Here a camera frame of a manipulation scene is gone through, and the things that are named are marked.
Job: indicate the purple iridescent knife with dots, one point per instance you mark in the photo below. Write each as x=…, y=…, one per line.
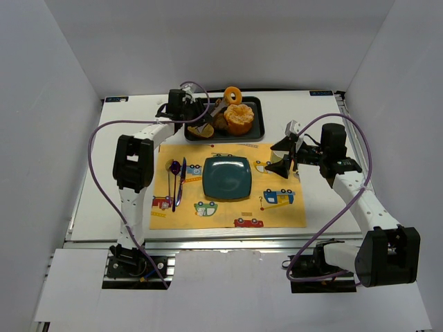
x=182, y=180

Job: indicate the brown chocolate croissant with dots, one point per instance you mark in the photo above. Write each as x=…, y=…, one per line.
x=220, y=124

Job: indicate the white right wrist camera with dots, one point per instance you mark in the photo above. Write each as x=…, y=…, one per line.
x=293, y=128

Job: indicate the dark teal square plate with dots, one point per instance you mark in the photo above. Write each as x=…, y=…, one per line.
x=227, y=178

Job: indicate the glazed ring donut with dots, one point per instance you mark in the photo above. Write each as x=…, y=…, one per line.
x=232, y=95

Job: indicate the yellow vehicle print placemat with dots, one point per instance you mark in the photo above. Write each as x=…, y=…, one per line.
x=275, y=202

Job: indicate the silver metal tongs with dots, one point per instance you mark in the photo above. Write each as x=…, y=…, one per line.
x=209, y=117

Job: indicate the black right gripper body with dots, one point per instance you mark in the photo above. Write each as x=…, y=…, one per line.
x=293, y=156

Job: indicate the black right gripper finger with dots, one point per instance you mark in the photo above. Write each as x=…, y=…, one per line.
x=288, y=143
x=281, y=168

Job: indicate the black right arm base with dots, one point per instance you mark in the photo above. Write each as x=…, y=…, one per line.
x=314, y=265

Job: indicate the pale yellow cup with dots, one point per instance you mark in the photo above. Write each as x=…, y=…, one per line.
x=277, y=156

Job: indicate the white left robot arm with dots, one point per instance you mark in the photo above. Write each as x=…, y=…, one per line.
x=134, y=159

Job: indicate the sugared orange brioche bun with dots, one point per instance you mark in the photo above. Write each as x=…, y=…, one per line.
x=239, y=119

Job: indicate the purple iridescent spoon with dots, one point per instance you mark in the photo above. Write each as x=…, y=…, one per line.
x=175, y=169

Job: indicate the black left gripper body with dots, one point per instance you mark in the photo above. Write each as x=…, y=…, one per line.
x=197, y=111

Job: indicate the black baking tray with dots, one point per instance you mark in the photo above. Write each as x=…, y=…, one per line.
x=255, y=134

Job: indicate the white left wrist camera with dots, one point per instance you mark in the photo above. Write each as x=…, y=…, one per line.
x=189, y=90

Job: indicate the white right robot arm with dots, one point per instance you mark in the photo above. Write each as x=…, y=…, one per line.
x=389, y=252

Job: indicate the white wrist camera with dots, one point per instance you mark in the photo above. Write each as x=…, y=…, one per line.
x=189, y=90
x=293, y=128

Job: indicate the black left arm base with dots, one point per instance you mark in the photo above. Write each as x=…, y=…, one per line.
x=131, y=270

